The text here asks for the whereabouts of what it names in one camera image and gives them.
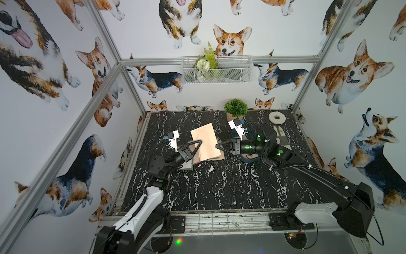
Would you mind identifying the red bordered stationery paper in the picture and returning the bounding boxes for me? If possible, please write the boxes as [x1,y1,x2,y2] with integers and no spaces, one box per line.
[193,157,201,165]

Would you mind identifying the teal plastic storage box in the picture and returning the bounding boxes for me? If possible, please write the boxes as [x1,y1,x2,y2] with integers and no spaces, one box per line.
[239,154,261,164]

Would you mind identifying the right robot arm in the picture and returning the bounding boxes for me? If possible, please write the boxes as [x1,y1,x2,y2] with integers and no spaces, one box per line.
[216,138,375,238]

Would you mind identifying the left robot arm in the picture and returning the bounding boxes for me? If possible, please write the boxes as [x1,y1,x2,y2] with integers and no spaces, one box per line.
[93,140,203,254]

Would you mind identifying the beige ribbed plant pot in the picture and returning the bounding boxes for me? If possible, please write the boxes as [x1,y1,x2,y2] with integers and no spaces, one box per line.
[226,113,244,122]

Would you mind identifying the green artificial potted plant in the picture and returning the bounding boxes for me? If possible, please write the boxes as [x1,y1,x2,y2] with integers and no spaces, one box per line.
[224,98,248,117]

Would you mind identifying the white tape roll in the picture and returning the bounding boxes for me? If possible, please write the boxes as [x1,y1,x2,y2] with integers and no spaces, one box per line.
[269,111,286,125]

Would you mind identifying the artificial fern with flower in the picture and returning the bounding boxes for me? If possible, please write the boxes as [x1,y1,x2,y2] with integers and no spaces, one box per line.
[193,42,218,82]

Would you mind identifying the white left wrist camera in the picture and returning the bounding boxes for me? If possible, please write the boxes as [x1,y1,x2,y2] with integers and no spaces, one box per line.
[164,130,179,152]

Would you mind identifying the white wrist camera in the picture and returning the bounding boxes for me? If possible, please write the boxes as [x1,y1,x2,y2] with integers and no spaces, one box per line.
[228,118,248,140]
[164,130,179,152]

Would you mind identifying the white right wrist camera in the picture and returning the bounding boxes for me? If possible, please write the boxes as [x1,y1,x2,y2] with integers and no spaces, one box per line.
[228,118,248,140]

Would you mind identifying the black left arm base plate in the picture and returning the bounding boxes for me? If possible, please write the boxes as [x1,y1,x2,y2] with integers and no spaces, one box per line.
[165,215,186,234]

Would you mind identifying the white wire wall basket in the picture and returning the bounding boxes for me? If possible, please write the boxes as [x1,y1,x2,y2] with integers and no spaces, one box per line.
[181,56,253,84]

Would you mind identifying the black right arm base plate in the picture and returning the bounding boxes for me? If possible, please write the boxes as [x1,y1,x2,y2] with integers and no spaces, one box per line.
[269,212,316,231]

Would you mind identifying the aluminium frame post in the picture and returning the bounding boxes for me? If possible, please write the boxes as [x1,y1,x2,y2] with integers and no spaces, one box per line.
[83,0,147,115]

